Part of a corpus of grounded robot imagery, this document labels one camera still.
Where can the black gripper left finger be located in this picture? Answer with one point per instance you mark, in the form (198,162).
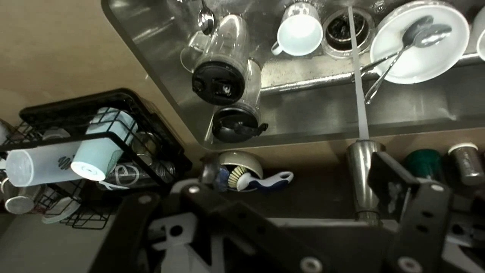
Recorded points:
(237,221)

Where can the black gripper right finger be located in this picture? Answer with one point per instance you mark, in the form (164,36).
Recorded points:
(425,221)

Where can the stainless steel faucet spout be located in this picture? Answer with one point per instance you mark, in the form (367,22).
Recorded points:
(361,175)

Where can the white blue dish brush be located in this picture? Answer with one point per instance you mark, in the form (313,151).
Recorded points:
(273,178)

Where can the green soap dispenser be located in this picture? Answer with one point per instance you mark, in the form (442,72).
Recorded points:
(425,163)

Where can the beige ceramic bowl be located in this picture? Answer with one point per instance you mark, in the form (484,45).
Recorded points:
(243,160)

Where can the small metal cup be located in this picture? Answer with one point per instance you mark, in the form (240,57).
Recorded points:
(467,166)

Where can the clear blender jar black lid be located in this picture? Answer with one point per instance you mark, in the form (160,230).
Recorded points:
(234,122)
(219,83)

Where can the stainless steel sink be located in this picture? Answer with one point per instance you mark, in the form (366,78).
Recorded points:
(313,107)

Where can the running water stream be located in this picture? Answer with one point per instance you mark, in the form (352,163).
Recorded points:
(360,100)

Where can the light blue plastic cup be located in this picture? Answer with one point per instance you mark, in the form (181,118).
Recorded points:
(93,159)

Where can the large white bowl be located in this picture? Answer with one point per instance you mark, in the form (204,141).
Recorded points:
(429,62)

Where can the light blue plastic container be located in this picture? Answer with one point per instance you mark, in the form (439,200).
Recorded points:
(111,122)

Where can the metal spoon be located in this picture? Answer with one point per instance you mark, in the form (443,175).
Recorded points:
(419,27)
(437,33)

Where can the small white bowl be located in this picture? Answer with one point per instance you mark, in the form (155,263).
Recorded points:
(481,39)

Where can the white mug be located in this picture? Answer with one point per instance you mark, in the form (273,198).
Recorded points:
(301,31)
(17,204)

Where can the clear plastic bottle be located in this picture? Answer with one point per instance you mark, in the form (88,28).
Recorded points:
(35,163)

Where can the black sink drain strainer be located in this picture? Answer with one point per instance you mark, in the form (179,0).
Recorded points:
(339,30)

